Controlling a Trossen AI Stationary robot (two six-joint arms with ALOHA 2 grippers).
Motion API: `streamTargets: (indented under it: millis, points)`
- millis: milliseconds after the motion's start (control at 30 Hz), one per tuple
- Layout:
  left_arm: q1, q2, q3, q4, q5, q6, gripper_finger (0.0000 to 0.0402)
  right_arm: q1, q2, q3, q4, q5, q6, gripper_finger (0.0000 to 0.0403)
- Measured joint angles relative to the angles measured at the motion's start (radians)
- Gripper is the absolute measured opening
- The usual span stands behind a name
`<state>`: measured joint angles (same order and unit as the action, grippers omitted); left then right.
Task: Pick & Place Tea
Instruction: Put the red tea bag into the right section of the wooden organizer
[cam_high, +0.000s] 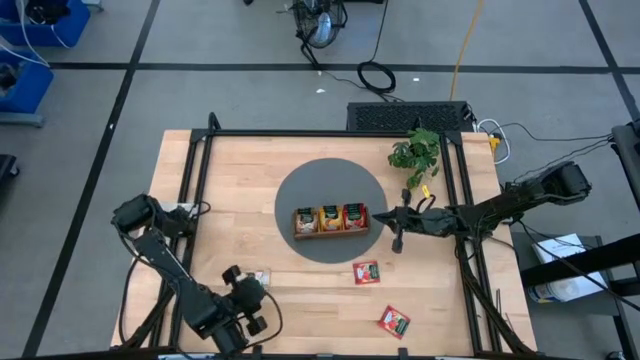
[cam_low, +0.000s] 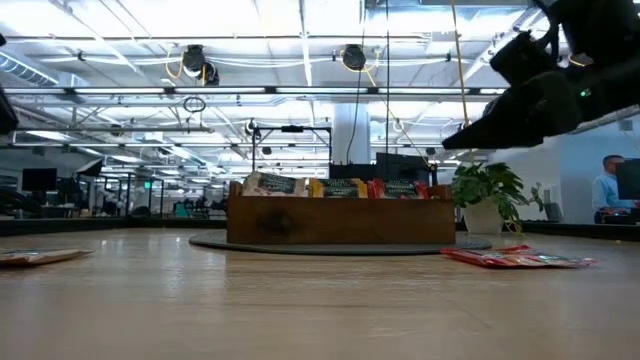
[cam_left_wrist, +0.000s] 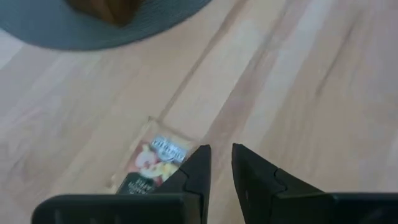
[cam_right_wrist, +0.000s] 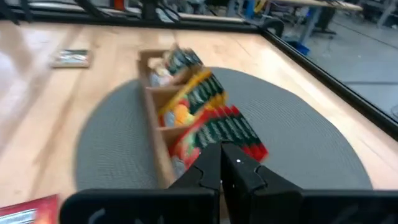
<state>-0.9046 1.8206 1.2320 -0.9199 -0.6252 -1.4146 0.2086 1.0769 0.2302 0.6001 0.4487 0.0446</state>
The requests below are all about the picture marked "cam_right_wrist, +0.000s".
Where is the grey round mat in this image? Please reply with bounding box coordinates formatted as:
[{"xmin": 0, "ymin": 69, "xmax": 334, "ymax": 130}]
[{"xmin": 74, "ymin": 67, "xmax": 374, "ymax": 191}]

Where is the wooden background table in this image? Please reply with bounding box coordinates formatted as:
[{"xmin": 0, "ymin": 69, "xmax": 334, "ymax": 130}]
[{"xmin": 270, "ymin": 0, "xmax": 364, "ymax": 13}]

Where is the wooden tea box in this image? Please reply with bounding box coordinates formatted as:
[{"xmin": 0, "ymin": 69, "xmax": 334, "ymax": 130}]
[{"xmin": 137, "ymin": 48, "xmax": 206, "ymax": 189}]

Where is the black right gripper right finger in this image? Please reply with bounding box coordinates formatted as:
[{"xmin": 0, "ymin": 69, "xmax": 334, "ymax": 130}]
[{"xmin": 221, "ymin": 142, "xmax": 302, "ymax": 224}]

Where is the blue storage bin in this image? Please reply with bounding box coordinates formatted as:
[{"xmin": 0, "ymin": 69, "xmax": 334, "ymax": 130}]
[{"xmin": 285, "ymin": 39, "xmax": 311, "ymax": 57}]

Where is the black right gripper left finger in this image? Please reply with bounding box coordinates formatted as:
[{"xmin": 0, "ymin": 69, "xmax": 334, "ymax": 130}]
[{"xmin": 169, "ymin": 142, "xmax": 222, "ymax": 224}]

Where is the yellow tea packet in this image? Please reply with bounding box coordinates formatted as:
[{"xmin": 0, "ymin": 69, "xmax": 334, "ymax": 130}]
[
  {"xmin": 158, "ymin": 93, "xmax": 200, "ymax": 128},
  {"xmin": 183, "ymin": 74, "xmax": 218, "ymax": 116},
  {"xmin": 192, "ymin": 73, "xmax": 223, "ymax": 110},
  {"xmin": 201, "ymin": 74, "xmax": 228, "ymax": 110}
]

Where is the black aluminium table frame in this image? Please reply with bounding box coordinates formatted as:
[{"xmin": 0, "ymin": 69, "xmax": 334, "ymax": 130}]
[{"xmin": 0, "ymin": 0, "xmax": 398, "ymax": 139}]

